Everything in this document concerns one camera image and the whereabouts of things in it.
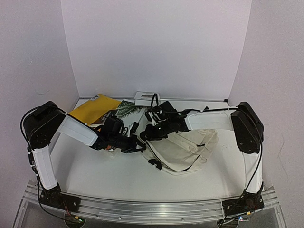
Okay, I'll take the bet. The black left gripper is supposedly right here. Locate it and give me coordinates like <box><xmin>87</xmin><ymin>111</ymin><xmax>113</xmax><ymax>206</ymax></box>
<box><xmin>109</xmin><ymin>133</ymin><xmax>146</xmax><ymax>153</ymax></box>

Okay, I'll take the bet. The white box with photo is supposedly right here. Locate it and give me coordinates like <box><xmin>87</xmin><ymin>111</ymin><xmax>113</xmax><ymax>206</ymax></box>
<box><xmin>134</xmin><ymin>91</ymin><xmax>160</xmax><ymax>106</ymax></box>

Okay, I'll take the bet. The beige canvas student bag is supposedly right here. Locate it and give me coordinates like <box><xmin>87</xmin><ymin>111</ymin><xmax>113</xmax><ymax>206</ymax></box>
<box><xmin>142</xmin><ymin>129</ymin><xmax>219</xmax><ymax>176</ymax></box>

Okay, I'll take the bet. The yellow hardcover book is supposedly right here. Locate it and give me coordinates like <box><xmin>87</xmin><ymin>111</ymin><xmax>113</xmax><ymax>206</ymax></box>
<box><xmin>70</xmin><ymin>94</ymin><xmax>121</xmax><ymax>125</ymax></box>

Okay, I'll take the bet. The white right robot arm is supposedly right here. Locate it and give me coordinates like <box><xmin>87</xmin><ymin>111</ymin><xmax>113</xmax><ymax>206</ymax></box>
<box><xmin>140</xmin><ymin>101</ymin><xmax>264</xmax><ymax>211</ymax></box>

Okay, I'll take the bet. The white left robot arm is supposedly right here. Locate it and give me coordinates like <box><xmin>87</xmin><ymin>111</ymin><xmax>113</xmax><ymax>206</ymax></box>
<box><xmin>19</xmin><ymin>101</ymin><xmax>146</xmax><ymax>207</ymax></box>

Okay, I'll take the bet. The dark Three Days book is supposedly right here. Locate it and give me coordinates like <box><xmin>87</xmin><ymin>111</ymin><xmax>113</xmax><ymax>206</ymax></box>
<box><xmin>90</xmin><ymin>99</ymin><xmax>146</xmax><ymax>129</ymax></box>

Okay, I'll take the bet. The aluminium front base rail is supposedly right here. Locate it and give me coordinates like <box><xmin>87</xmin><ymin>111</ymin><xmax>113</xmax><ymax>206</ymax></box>
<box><xmin>22</xmin><ymin>182</ymin><xmax>281</xmax><ymax>220</ymax></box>

